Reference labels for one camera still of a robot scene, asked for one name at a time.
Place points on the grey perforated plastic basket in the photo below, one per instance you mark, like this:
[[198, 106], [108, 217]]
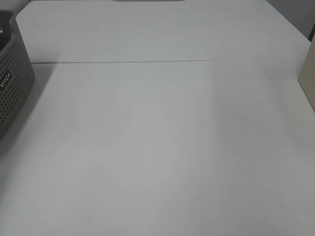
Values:
[[16, 72]]

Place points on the beige box at right edge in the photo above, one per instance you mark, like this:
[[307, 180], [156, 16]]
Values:
[[307, 75]]

